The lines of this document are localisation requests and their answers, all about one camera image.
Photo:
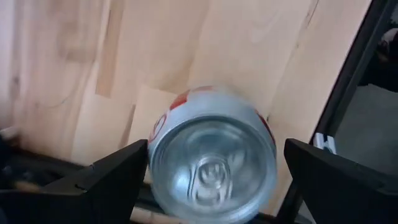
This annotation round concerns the silver metal bracket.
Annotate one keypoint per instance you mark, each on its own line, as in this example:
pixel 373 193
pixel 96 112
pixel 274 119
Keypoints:
pixel 325 143

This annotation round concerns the silver diet soda can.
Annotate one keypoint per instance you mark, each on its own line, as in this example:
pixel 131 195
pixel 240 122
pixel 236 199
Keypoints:
pixel 211 155

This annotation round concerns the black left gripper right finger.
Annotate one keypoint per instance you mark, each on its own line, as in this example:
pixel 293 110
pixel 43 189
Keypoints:
pixel 342 193

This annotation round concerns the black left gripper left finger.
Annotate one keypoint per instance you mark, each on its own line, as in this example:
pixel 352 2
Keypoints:
pixel 93 199

